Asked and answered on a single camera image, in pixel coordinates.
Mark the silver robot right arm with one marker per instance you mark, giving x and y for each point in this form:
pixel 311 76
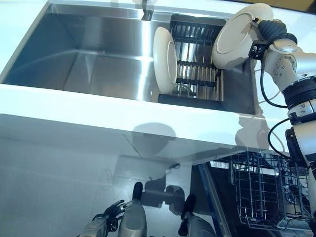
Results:
pixel 284 61

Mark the black dish drying rack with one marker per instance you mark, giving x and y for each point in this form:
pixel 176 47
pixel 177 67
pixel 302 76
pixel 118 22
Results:
pixel 195 61

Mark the cream ceramic plate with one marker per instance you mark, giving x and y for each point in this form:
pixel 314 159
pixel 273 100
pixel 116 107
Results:
pixel 234 37
pixel 164 61

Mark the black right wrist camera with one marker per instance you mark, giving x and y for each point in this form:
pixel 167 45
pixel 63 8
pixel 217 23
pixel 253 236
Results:
pixel 259 50

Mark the stainless steel sink basin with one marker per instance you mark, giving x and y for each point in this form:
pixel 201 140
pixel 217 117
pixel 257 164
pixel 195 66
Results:
pixel 86 54

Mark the open dishwasher with rack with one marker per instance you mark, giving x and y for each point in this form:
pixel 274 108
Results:
pixel 222 197

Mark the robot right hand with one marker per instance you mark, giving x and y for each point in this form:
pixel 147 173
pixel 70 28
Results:
pixel 272 28

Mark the black robot left foot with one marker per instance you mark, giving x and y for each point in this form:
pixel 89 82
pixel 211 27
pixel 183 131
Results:
pixel 137 191

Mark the black robot right foot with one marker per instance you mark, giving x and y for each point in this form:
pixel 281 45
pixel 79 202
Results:
pixel 190 205

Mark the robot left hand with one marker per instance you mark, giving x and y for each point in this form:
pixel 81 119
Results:
pixel 113 212

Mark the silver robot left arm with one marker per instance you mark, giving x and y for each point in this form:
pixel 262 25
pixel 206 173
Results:
pixel 91 228

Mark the chrome gooseneck kitchen faucet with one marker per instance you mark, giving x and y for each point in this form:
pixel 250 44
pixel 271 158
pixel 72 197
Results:
pixel 146 10

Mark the black robot foot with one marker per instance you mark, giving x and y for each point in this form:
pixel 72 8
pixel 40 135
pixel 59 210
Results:
pixel 137 191
pixel 190 205

